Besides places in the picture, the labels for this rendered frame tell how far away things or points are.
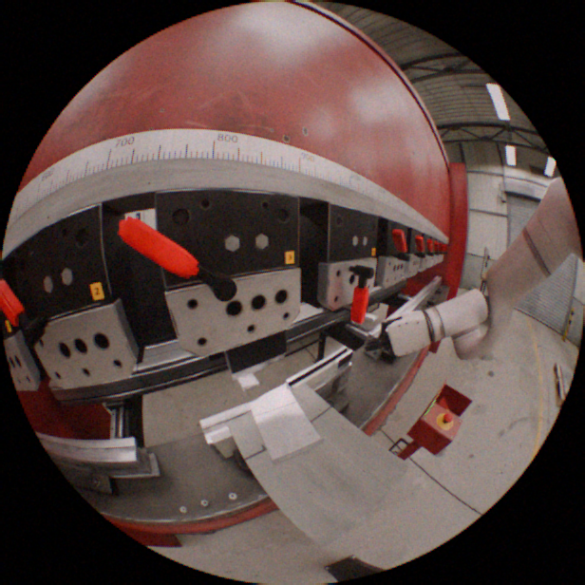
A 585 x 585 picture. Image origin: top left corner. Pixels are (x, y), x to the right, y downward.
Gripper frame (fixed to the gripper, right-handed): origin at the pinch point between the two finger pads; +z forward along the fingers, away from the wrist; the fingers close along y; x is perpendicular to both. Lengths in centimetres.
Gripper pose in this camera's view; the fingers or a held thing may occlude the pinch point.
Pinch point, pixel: (371, 344)
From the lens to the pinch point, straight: 48.7
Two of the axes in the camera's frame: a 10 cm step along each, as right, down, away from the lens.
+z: -7.9, 3.6, 5.0
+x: -4.2, 2.9, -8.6
